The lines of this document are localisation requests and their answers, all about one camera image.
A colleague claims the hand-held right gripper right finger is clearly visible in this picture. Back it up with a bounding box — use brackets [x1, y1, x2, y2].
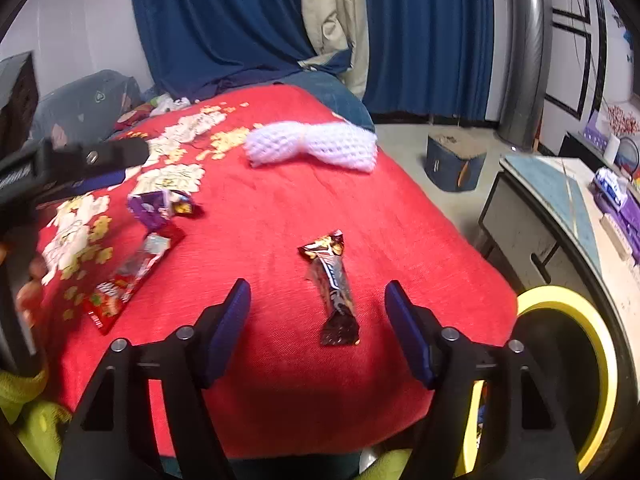
[384, 280, 581, 480]

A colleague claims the purple snack packet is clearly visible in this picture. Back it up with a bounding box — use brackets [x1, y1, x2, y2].
[126, 189, 198, 233]

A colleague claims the purple storage box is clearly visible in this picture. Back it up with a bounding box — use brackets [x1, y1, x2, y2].
[581, 109, 615, 143]

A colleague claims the person's left hand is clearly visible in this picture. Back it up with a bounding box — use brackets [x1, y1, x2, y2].
[14, 247, 48, 328]

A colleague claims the red flower decoration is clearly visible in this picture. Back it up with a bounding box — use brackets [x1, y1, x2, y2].
[604, 102, 640, 136]

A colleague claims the grey column air conditioner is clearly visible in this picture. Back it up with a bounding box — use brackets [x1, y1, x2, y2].
[496, 0, 554, 151]

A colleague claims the yellow rimmed bin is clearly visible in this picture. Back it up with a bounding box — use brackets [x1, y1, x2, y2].
[460, 285, 618, 480]

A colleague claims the blue curtain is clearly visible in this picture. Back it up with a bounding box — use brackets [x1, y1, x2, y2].
[129, 0, 351, 102]
[362, 0, 496, 122]

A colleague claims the beige curtain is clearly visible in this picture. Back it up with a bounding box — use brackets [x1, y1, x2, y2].
[299, 0, 371, 102]

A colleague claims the red snack packet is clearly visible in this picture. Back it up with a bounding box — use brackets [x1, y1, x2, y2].
[82, 225, 187, 336]

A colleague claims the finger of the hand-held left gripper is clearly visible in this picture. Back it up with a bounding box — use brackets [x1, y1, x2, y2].
[42, 136, 151, 172]
[47, 169, 127, 197]

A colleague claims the dark chocolate bar wrapper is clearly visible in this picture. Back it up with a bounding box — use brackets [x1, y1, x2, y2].
[298, 229, 362, 347]

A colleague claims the red floral blanket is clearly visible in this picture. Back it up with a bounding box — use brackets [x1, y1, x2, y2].
[35, 82, 518, 461]

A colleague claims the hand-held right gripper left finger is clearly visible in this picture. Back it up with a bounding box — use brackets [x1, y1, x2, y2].
[55, 277, 252, 480]

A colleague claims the blue-grey bed sheet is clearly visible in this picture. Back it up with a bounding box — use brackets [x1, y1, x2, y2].
[272, 71, 377, 133]

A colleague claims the white foam net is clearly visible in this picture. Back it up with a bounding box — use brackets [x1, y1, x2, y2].
[243, 121, 377, 175]

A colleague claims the blue cardboard box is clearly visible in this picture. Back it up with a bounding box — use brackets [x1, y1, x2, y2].
[425, 132, 488, 193]

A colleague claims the grey pillow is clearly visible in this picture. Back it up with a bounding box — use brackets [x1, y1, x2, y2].
[34, 69, 147, 148]

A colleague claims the purple tissue box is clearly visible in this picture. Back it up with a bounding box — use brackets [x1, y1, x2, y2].
[589, 166, 640, 233]

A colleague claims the white crumpled cloth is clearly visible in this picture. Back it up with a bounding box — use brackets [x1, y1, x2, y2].
[149, 92, 192, 117]

